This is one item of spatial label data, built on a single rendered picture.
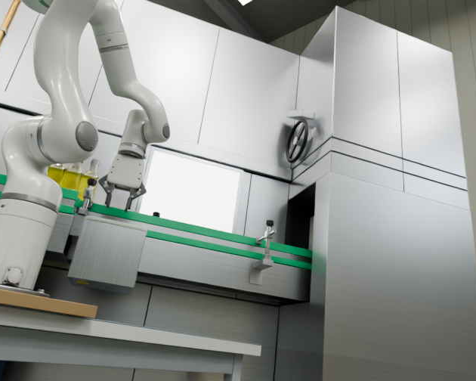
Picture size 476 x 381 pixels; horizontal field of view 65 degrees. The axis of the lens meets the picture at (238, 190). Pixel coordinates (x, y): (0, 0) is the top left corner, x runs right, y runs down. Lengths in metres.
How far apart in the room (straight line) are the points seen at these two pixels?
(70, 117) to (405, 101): 1.49
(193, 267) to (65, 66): 0.77
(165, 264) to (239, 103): 0.95
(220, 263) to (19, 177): 0.76
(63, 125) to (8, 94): 0.92
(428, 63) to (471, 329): 1.26
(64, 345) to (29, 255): 0.21
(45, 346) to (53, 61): 0.63
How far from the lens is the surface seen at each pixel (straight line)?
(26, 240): 0.90
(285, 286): 1.49
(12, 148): 1.02
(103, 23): 1.22
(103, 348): 1.00
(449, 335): 1.70
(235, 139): 1.85
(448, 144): 2.02
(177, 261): 1.38
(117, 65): 1.22
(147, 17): 2.14
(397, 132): 1.83
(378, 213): 1.59
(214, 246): 1.44
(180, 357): 1.15
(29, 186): 0.92
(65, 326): 0.89
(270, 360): 1.69
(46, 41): 1.04
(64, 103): 0.96
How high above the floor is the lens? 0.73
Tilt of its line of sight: 22 degrees up
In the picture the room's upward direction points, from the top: 8 degrees clockwise
